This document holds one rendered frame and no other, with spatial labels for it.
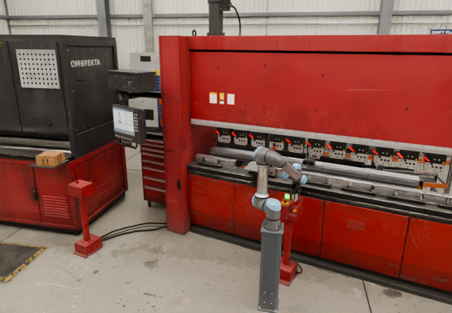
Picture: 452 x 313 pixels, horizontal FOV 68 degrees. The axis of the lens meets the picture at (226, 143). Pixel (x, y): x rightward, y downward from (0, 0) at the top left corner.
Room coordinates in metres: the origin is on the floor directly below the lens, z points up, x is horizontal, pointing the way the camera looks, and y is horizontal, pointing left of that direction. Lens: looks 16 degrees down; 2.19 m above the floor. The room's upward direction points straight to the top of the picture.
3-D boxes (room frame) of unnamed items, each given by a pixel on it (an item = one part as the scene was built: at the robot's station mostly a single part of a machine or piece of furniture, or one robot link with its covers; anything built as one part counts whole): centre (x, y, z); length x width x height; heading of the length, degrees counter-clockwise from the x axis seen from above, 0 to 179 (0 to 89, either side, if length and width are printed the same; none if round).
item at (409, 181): (3.49, -0.87, 0.93); 2.30 x 0.14 x 0.10; 64
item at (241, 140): (3.49, -0.18, 1.26); 0.15 x 0.09 x 0.17; 64
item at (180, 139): (3.98, 0.42, 1.15); 0.85 x 0.25 x 2.30; 154
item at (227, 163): (3.64, 0.12, 0.92); 0.50 x 0.06 x 0.10; 64
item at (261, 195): (2.54, -0.31, 1.15); 0.15 x 0.12 x 0.55; 38
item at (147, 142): (4.36, 0.82, 0.50); 0.50 x 0.50 x 1.00; 64
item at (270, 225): (2.43, -0.39, 0.82); 0.15 x 0.15 x 0.10
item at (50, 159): (3.33, 1.88, 1.04); 0.30 x 0.26 x 0.12; 78
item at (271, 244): (2.43, -0.39, 0.39); 0.18 x 0.18 x 0.77; 78
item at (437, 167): (2.71, -1.80, 1.26); 0.15 x 0.09 x 0.17; 64
